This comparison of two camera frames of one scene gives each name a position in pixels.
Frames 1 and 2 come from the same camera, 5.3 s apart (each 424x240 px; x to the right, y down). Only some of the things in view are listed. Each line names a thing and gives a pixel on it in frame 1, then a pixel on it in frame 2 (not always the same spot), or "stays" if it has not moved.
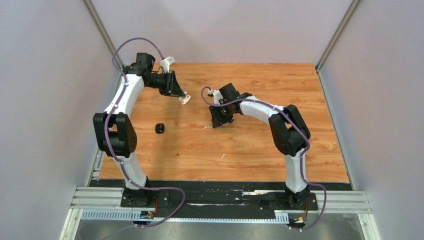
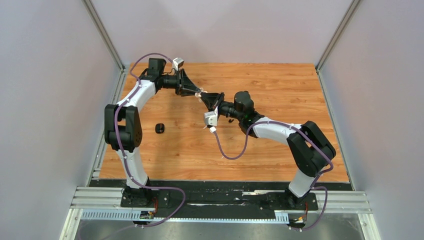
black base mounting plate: [223, 195] stays
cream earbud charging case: [186, 99] -> [197, 94]
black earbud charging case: [159, 128] stays
